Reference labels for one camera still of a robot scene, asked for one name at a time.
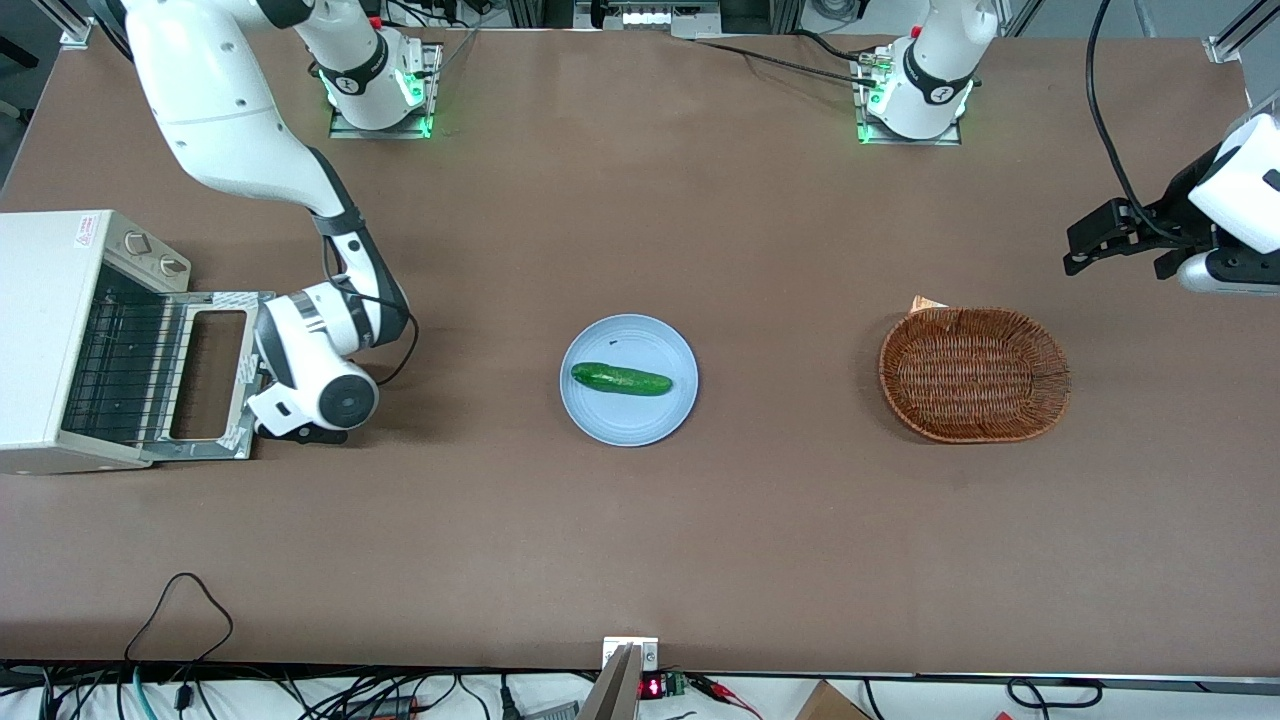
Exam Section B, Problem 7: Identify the thin black table cable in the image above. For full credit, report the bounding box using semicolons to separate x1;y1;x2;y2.
695;40;881;89

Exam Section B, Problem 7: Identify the silver aluminium frame profile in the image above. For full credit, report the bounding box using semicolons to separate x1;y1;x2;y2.
35;0;98;49
1205;0;1280;64

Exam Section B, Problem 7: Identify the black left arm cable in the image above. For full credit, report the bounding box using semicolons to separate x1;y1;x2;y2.
1084;0;1169;243

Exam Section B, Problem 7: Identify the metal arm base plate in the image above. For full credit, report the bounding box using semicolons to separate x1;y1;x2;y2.
328;42;444;141
853;48;964;147

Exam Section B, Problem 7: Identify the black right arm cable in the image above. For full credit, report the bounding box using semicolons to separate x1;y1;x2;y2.
322;235;421;389

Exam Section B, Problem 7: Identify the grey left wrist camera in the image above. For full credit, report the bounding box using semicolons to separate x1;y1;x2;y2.
1177;250;1280;297

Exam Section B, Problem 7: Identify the thick black base cable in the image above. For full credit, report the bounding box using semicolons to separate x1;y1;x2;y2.
795;28;901;67

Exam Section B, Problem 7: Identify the black coiled floor cable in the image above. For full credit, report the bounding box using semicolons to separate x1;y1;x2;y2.
1006;677;1104;710

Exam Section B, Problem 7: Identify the green cucumber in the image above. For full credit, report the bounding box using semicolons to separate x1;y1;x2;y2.
570;362;674;398

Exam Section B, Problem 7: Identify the oven wire rack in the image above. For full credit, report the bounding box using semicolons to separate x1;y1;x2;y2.
62;294;187;442

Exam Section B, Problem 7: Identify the white toaster oven body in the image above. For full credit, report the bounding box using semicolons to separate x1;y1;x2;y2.
0;210;193;477

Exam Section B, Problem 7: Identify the light blue plate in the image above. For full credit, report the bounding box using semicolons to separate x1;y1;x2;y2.
559;314;700;448

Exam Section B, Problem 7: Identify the brown wicker basket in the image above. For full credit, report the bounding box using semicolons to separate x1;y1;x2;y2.
878;306;1072;444

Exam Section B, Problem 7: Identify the silver metal camera bracket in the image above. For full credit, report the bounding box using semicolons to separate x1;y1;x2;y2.
580;637;661;720

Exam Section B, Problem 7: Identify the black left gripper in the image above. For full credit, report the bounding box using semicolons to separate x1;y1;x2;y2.
1062;145;1227;282

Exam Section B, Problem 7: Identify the brown cardboard box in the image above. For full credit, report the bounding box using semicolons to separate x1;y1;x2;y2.
795;680;873;720

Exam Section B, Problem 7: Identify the thin black looped cable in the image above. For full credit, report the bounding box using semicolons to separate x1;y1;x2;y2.
123;572;235;664

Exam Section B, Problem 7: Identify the toaster oven glass door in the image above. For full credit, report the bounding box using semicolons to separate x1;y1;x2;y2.
148;289;277;463

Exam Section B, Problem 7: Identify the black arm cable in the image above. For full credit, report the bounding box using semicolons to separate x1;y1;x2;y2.
1084;0;1169;243
322;235;421;389

